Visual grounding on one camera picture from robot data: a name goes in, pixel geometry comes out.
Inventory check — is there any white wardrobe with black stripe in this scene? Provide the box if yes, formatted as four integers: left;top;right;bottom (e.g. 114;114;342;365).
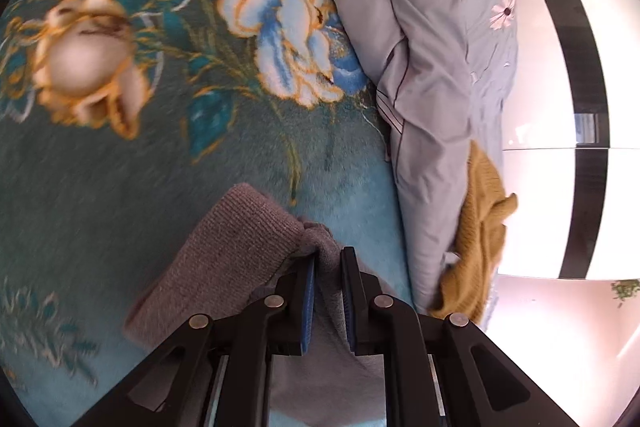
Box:
492;0;640;282

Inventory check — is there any grey sweater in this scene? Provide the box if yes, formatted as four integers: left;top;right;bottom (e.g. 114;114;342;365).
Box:
124;183;431;427

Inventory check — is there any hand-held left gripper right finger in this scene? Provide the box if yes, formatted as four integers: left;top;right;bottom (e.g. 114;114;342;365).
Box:
340;247;581;427

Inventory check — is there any mustard knit sweater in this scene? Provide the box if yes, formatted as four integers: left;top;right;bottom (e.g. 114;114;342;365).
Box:
430;139;519;323

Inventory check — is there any light blue floral duvet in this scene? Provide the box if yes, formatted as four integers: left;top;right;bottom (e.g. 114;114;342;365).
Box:
280;0;519;314

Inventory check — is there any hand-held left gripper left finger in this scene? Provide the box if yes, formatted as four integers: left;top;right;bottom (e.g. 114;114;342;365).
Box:
75;255;317;427

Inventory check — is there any green plant wall decal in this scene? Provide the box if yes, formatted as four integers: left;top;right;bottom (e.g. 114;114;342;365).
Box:
611;279;639;308

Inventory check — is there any teal floral blanket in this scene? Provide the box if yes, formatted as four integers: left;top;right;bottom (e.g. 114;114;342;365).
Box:
0;0;416;427

